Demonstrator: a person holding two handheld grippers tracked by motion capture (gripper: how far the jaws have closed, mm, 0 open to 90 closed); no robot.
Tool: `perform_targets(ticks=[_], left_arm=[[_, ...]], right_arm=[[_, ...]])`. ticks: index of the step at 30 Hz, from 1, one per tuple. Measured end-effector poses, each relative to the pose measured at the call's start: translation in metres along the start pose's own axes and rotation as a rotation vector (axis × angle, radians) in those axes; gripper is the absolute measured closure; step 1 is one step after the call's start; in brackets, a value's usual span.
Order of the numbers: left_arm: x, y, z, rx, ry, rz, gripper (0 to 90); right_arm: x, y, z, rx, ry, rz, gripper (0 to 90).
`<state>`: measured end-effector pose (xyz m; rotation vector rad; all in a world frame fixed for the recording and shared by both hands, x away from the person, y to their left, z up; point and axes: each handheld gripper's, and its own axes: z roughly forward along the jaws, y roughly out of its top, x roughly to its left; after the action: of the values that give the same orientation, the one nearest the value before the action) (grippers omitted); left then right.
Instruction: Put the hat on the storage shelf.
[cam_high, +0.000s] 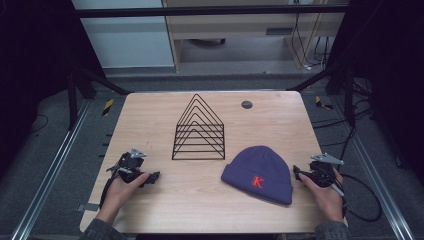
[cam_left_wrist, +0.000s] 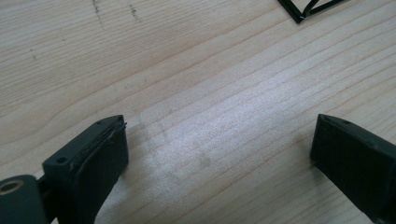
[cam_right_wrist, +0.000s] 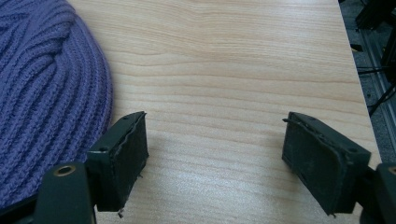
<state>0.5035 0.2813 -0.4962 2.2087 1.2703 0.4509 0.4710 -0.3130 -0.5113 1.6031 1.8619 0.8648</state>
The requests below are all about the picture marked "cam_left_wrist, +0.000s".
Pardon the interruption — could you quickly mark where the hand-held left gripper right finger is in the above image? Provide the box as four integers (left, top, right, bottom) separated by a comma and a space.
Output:
309, 113, 396, 224

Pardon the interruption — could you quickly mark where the black wire frame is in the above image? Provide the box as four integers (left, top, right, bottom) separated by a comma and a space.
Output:
277, 0, 347, 24

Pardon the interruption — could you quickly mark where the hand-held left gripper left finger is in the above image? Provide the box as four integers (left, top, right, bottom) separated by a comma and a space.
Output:
42, 114, 130, 224

